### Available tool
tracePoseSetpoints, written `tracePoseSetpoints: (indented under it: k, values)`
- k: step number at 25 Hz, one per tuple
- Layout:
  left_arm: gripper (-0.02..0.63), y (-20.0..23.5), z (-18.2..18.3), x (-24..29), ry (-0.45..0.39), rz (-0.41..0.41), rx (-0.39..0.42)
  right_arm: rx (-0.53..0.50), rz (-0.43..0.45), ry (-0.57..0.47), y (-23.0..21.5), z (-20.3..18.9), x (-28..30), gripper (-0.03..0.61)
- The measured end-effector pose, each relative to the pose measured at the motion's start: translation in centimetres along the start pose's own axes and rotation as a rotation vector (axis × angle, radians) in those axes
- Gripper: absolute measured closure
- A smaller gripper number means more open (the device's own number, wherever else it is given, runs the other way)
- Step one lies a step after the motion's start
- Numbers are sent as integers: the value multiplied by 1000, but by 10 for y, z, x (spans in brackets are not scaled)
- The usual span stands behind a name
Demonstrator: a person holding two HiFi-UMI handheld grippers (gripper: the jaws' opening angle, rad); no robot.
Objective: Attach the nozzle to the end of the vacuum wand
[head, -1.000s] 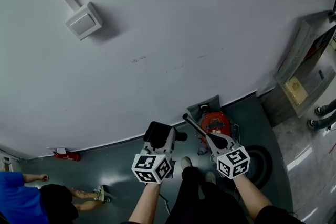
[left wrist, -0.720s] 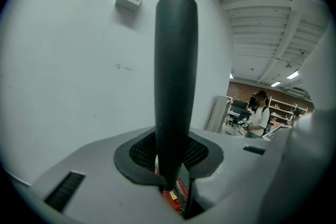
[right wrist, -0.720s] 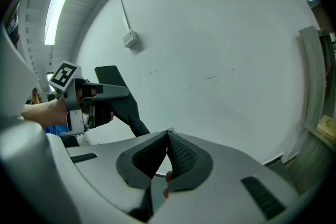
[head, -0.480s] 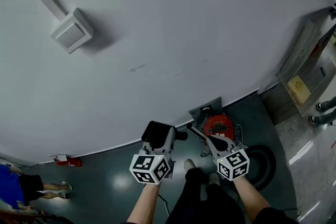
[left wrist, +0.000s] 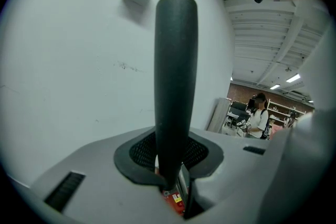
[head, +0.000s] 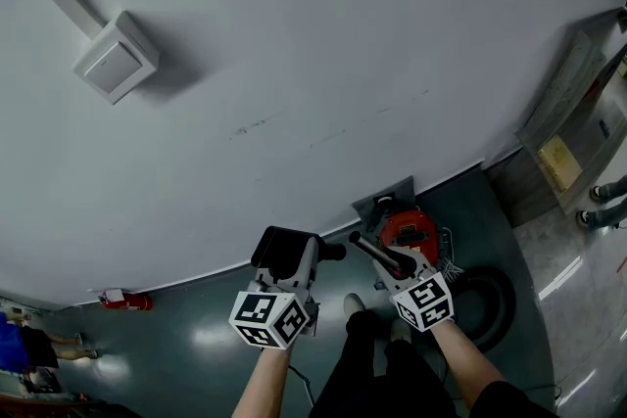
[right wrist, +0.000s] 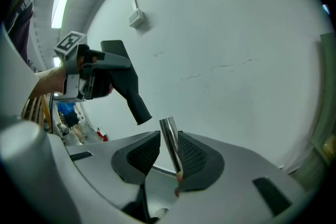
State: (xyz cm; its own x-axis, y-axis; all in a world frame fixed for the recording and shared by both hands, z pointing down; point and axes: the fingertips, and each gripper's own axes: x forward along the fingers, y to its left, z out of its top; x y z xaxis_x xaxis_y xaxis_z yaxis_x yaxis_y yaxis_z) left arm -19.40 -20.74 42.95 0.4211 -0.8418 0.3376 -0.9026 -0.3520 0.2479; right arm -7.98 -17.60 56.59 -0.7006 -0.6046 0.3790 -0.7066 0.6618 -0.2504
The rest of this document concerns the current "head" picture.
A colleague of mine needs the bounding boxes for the yellow box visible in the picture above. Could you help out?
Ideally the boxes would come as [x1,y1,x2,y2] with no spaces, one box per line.
[537,134,584,193]

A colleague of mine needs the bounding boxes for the person's black trousers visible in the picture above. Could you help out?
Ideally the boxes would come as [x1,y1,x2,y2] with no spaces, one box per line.
[307,309,464,418]

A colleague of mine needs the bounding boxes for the metal vacuum wand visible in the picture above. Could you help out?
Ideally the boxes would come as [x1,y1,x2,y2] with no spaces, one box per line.
[348,230,418,279]

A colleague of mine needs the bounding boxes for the black vacuum hose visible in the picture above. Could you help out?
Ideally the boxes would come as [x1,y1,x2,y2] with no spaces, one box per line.
[440,265,517,354]

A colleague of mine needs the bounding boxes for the red fire extinguisher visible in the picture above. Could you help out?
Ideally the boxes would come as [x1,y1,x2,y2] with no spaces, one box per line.
[97,288,154,312]

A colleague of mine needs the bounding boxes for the person's black sleeve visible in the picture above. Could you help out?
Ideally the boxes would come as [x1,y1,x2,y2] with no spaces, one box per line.
[468,379,562,418]

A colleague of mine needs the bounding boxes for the person's right forearm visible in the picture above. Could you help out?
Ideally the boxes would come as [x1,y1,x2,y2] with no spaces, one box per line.
[429,318,506,413]

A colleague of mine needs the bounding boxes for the red vacuum cleaner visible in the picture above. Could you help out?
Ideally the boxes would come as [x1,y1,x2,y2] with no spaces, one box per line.
[377,209,441,264]

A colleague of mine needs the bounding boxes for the person's white left shoe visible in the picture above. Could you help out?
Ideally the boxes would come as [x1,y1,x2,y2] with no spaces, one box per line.
[343,292,367,323]

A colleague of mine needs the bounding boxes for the white wall switch box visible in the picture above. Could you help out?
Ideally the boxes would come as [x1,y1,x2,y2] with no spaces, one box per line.
[72,10,161,106]

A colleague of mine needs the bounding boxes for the person's left forearm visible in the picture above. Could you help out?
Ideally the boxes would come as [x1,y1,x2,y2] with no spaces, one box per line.
[231,341,296,418]

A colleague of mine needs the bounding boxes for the grey metal wall plate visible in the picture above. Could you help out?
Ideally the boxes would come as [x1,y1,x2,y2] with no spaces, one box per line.
[351,175,417,234]

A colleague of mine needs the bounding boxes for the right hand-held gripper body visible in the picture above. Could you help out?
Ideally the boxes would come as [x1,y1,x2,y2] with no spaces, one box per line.
[374,254,456,333]

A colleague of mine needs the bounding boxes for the grey wooden cabinet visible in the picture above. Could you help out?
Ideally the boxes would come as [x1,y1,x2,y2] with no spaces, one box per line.
[484,29,627,229]

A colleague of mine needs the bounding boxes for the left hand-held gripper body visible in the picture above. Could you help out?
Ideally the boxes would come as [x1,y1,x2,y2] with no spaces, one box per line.
[228,237,320,351]

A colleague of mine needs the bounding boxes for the thin black cable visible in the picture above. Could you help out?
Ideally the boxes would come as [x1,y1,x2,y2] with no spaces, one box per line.
[287,362,315,408]

